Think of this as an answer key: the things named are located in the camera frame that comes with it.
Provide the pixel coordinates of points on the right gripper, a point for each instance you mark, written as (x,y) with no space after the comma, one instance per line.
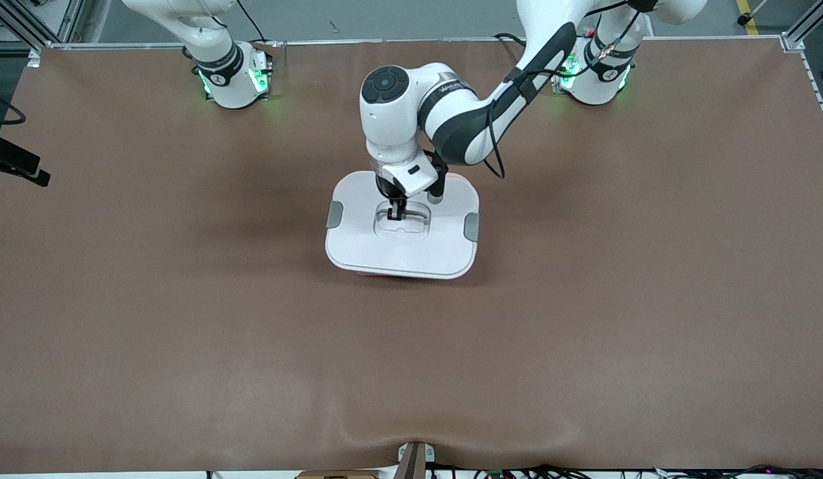
(13,156)

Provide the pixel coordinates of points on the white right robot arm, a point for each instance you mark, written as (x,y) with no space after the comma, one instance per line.
(231,86)

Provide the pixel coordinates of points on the aluminium frame struts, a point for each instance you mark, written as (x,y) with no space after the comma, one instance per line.
(72,16)

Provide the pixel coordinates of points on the white box lid grey clips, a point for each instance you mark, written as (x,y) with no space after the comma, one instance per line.
(411,256)

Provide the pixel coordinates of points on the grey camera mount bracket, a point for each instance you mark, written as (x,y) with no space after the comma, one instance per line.
(414,462)

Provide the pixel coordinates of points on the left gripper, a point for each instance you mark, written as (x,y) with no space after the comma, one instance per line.
(392,191)

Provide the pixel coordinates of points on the brown table mat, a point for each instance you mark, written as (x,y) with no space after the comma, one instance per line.
(411,366)

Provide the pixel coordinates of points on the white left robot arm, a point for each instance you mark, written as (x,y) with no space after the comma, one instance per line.
(451,113)

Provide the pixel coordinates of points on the aluminium frame post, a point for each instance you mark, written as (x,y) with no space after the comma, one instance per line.
(800,33)

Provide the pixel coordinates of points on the white table side strip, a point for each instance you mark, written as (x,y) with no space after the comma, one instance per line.
(820,86)

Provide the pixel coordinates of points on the pink plastic storage box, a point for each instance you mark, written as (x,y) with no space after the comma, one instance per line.
(378,273)

